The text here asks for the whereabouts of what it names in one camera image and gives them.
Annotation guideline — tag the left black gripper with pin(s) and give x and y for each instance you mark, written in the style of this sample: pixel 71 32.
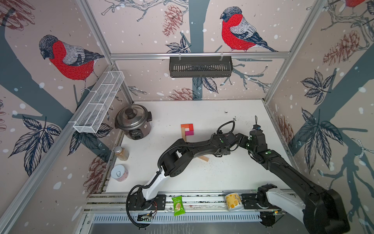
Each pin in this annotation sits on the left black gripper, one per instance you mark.
pixel 228 152

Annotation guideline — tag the slanted wood block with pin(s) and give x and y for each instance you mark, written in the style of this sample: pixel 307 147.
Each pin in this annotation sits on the slanted wood block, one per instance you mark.
pixel 206 159

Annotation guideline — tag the magenta block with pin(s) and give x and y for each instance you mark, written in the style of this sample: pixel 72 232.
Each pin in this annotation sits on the magenta block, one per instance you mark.
pixel 189 133

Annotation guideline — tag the thin wood block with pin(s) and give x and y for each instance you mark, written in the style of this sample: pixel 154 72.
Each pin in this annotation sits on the thin wood block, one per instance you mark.
pixel 183 134

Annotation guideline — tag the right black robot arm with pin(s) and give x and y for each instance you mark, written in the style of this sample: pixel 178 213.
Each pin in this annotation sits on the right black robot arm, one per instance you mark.
pixel 324 211

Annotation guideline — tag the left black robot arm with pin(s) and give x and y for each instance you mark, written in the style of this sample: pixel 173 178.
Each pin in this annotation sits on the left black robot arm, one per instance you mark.
pixel 176 159

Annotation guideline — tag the yellow snack can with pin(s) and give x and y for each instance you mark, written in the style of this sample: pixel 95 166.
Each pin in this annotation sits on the yellow snack can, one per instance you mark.
pixel 234 202

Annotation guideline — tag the green snack packet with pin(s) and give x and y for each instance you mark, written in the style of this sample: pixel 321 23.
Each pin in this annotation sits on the green snack packet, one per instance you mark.
pixel 178 206

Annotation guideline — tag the glass spice jar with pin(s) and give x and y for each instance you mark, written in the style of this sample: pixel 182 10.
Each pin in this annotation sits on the glass spice jar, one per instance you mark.
pixel 121 153

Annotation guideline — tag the pink drink can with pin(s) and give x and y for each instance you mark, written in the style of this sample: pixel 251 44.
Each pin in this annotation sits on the pink drink can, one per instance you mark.
pixel 119 173

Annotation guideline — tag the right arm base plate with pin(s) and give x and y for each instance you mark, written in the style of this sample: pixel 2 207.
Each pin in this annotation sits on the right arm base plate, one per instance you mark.
pixel 258 199

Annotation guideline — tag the black hanging wall basket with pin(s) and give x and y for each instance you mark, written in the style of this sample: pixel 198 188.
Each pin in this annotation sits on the black hanging wall basket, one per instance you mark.
pixel 200 67

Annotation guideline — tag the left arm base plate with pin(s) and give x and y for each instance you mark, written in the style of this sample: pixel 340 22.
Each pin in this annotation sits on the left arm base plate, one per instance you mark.
pixel 136 202

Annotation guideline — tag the white wire mesh basket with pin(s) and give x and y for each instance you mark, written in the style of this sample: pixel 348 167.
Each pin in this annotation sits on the white wire mesh basket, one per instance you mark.
pixel 95 111

